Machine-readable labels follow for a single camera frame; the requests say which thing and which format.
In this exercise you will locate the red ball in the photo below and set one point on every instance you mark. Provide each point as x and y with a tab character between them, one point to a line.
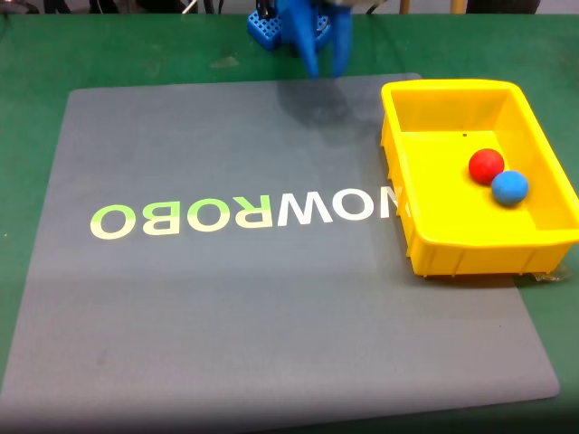
486	166

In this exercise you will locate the blue ball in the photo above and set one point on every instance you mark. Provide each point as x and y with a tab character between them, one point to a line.
509	187

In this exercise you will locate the yellow plastic bin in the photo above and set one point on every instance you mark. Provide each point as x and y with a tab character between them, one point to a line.
457	235

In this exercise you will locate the wooden chair leg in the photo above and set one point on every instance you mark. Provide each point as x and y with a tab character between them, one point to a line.
404	5
458	5

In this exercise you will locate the clear tape piece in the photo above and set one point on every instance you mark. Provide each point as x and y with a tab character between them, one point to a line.
554	273
224	62

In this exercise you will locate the grey mat with lettering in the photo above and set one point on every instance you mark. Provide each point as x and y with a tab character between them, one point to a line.
226	316

